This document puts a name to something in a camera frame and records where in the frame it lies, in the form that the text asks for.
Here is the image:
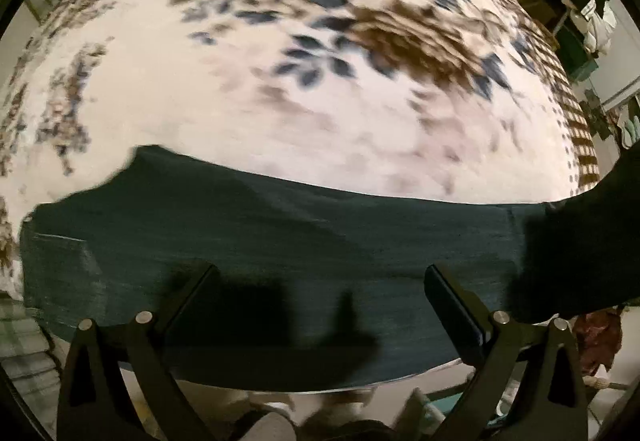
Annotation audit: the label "floral printed blanket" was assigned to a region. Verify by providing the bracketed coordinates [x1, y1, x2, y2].
[0, 0, 601, 302]

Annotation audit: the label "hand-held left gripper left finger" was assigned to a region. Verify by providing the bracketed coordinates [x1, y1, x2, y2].
[57, 264, 222, 441]

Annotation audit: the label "white hanging clothes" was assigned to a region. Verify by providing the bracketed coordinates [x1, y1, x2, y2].
[567, 0, 618, 54]

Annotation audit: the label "red patterned cloth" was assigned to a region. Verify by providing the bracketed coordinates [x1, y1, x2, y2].
[572, 308, 623, 374]

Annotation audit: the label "dark green pants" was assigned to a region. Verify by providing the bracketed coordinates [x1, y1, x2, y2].
[19, 145, 640, 393]

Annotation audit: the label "green storage box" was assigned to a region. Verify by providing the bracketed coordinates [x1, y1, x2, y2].
[554, 23, 600, 82]

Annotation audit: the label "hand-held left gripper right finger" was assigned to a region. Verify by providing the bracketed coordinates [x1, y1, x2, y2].
[424, 264, 589, 441]

